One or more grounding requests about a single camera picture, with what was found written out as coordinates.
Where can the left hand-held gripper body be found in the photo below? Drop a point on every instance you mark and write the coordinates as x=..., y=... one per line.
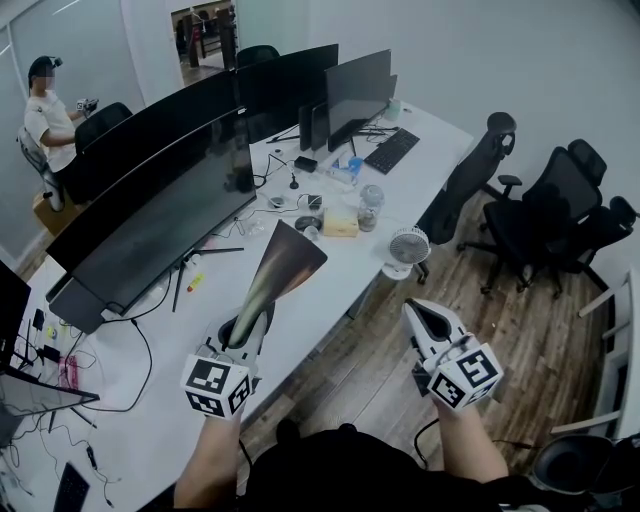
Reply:
x=210, y=382

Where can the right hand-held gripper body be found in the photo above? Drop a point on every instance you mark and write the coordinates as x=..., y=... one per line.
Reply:
x=465, y=380

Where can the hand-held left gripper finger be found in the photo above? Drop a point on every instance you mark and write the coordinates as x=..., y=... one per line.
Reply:
x=261, y=345
x=222, y=335

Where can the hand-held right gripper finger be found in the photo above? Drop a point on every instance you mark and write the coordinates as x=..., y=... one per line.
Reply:
x=419, y=342
x=456, y=330

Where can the person's left forearm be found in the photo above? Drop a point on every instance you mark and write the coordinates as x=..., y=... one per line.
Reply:
x=212, y=460

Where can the person's right forearm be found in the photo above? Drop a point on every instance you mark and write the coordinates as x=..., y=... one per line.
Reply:
x=470, y=447

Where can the yellow marker pen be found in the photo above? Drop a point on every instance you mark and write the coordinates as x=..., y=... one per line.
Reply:
x=196, y=283

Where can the person's black shoe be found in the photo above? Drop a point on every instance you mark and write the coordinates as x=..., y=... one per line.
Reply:
x=288, y=430

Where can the small white desk fan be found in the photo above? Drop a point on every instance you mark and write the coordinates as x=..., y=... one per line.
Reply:
x=409, y=247

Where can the large curved black monitor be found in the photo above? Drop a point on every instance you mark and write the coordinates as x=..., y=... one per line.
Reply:
x=165, y=220

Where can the black round chair seat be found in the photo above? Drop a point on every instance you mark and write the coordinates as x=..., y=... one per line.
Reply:
x=572, y=462

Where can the clear plastic jar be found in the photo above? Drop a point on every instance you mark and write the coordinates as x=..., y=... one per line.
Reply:
x=371, y=210

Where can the pink plastic item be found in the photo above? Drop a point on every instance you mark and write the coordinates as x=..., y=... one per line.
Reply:
x=69, y=371

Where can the beige tissue box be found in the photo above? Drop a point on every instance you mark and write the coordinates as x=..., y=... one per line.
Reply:
x=340, y=222

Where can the person's black clothing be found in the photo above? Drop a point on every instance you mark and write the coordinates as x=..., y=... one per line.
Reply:
x=360, y=480

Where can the black high-back office chair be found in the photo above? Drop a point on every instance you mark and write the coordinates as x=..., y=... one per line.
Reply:
x=460, y=180

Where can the black mesh office chair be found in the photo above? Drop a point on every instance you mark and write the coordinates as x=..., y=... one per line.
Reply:
x=550, y=210
x=605, y=235

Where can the black square charger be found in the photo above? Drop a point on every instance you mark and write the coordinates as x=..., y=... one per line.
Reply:
x=314, y=202

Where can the small black adapter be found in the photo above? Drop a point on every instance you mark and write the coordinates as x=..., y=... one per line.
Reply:
x=51, y=353
x=38, y=320

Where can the small black stand base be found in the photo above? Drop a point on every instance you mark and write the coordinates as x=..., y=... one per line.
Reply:
x=293, y=185

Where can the wide black monitor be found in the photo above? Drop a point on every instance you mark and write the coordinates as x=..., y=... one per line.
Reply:
x=40, y=395

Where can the black keyboard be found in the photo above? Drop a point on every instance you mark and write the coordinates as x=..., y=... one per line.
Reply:
x=392, y=151
x=71, y=487

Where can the black power adapter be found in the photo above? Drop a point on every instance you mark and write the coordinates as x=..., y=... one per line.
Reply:
x=305, y=164

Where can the blue white tissue pack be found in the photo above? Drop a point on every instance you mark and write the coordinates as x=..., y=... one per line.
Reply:
x=346, y=169

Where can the brown cardboard box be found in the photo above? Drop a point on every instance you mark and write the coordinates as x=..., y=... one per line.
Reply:
x=57, y=215

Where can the slim black upright box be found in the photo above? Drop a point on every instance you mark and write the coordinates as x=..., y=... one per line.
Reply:
x=321, y=125
x=305, y=127

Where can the white cup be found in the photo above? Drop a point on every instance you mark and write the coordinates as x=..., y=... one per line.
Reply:
x=394, y=110

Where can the flat black monitor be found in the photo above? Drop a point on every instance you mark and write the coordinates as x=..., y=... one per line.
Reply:
x=357, y=95

